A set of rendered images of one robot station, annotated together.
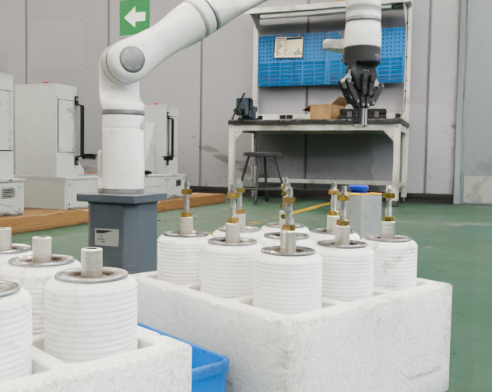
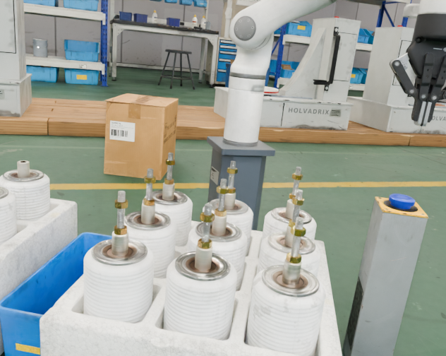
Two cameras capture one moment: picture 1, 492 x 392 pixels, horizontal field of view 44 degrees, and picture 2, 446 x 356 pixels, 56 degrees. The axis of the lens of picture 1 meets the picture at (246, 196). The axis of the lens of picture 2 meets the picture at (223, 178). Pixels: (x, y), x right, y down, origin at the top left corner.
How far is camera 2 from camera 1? 0.82 m
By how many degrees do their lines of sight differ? 51
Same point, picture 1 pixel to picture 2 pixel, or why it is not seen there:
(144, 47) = (256, 16)
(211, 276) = not seen: hidden behind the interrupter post
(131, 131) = (240, 92)
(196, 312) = not seen: hidden behind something
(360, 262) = (184, 294)
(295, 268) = (88, 272)
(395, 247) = (264, 296)
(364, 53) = (428, 25)
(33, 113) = (382, 51)
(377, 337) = not seen: outside the picture
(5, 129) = (345, 64)
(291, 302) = (87, 300)
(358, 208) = (378, 224)
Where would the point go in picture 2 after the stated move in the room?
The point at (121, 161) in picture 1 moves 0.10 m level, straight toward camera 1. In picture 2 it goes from (231, 117) to (205, 119)
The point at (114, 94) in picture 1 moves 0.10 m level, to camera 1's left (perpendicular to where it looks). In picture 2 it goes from (242, 58) to (217, 55)
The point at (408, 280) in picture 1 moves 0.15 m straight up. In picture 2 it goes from (276, 340) to (293, 231)
